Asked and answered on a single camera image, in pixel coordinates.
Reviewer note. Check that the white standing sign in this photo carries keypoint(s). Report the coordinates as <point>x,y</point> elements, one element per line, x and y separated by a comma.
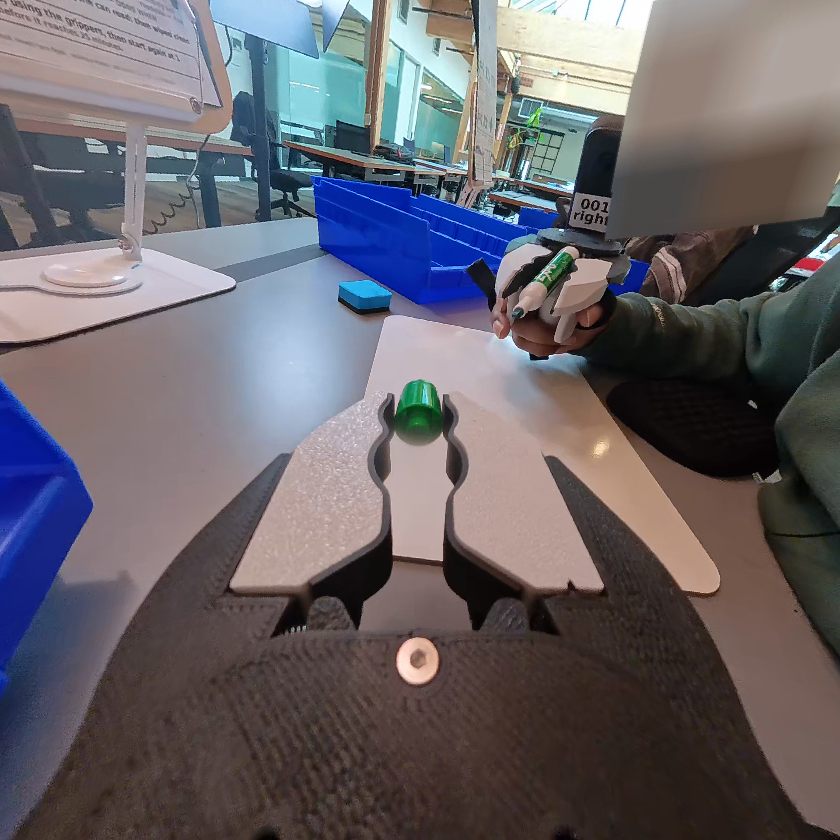
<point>483,92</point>

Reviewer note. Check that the green dry-erase marker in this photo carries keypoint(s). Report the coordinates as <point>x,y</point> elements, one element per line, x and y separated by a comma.
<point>545,282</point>

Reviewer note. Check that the blue whiteboard eraser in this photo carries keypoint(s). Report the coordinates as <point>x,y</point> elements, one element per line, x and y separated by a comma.
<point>364,295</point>

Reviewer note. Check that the blue plastic bin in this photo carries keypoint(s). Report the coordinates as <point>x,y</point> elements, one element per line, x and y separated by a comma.
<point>525,217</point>
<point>33,525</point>
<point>407,236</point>

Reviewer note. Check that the black office chair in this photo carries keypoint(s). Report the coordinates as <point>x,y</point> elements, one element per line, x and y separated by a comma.
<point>269,151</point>

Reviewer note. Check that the wooden office table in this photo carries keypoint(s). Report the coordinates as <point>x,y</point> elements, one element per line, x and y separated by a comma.
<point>381,164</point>

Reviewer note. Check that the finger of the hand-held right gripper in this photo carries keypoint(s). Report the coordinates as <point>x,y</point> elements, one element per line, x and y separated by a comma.
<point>588,295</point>
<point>519,276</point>

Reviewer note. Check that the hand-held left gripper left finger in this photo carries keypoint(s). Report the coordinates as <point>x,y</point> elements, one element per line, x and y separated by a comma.
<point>315,525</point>

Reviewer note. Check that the white whiteboard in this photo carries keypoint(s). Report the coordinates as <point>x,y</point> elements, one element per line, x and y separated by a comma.
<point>578,433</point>

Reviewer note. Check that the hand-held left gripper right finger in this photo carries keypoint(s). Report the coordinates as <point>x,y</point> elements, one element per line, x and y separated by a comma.
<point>519,525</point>

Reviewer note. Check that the green marker cap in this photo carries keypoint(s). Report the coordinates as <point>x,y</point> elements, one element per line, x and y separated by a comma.
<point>420,414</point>

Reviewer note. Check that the black textured wrist pad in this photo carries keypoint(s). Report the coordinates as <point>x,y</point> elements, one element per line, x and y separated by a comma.
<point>702,427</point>

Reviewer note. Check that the person's right hand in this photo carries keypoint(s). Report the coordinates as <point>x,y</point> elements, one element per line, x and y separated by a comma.
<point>545,341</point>

